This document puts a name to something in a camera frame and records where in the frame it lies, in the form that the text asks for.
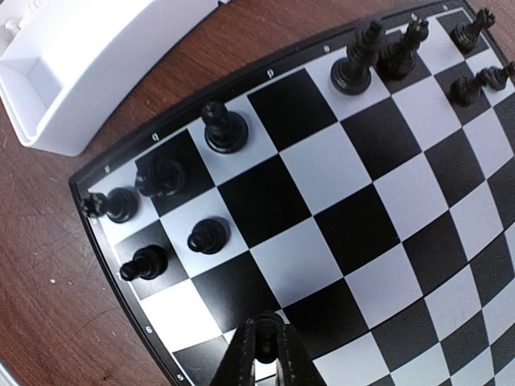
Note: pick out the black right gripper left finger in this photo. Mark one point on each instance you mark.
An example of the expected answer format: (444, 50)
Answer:
(237, 365)

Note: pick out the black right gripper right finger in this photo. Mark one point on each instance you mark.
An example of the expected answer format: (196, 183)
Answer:
(294, 366)

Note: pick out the black pawn file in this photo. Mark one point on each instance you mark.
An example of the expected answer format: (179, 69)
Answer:
(209, 236)
(266, 333)

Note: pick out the black silver chessboard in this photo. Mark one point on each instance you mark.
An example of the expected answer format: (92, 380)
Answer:
(381, 226)

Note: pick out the black chess piece corner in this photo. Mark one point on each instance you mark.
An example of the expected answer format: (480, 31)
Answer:
(120, 205)

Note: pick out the tall black chess piece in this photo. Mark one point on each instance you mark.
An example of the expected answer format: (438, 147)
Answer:
(351, 75)

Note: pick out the black bishop chess piece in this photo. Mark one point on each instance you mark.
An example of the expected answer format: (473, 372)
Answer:
(397, 59)

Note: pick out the white compartment tray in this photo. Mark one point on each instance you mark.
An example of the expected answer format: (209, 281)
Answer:
(67, 65)

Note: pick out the black rook corner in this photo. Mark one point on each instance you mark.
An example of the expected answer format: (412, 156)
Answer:
(466, 35)

